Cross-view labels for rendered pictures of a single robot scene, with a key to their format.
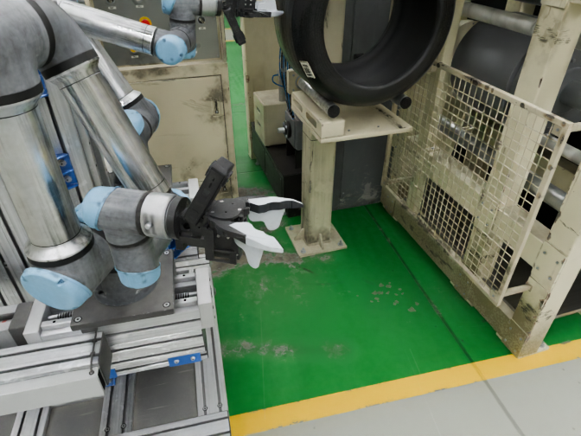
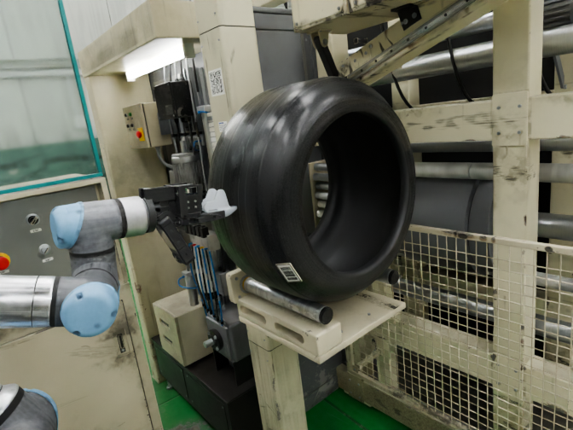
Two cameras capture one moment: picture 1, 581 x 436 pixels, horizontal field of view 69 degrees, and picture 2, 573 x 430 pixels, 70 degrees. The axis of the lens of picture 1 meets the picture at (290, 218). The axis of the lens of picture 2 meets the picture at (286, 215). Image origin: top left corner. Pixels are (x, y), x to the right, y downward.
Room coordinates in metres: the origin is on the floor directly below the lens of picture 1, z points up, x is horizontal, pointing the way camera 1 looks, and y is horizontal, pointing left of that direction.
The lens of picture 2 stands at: (0.58, 0.25, 1.39)
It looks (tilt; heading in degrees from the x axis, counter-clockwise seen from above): 14 degrees down; 339
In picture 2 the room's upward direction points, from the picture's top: 7 degrees counter-clockwise
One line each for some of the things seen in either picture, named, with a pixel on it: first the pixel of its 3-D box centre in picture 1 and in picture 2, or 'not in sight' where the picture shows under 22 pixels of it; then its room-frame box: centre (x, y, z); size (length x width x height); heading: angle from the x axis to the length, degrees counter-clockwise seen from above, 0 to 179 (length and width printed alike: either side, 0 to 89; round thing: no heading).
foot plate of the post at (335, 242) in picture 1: (315, 234); not in sight; (1.85, -0.14, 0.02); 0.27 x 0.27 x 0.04; 17
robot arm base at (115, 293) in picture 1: (121, 267); not in sight; (0.75, 0.40, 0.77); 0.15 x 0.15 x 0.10
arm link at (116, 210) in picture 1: (122, 211); not in sight; (0.59, 0.28, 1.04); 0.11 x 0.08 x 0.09; 78
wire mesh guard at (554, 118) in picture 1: (445, 163); (448, 333); (1.49, -0.61, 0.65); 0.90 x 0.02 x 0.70; 17
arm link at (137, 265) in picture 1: (139, 250); not in sight; (0.61, 0.28, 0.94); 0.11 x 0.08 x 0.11; 168
